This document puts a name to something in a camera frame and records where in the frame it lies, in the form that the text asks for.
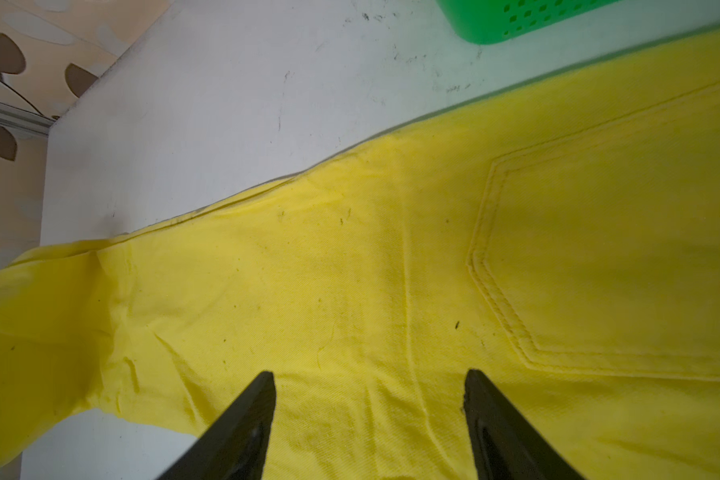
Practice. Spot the green plastic basket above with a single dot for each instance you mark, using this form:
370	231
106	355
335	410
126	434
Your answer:
486	22

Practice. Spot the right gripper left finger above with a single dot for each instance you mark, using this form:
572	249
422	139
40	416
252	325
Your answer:
235	445

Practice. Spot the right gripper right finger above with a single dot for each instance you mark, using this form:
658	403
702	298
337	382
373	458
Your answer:
504	444

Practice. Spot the yellow trousers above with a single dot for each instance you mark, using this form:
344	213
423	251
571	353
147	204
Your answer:
562	237

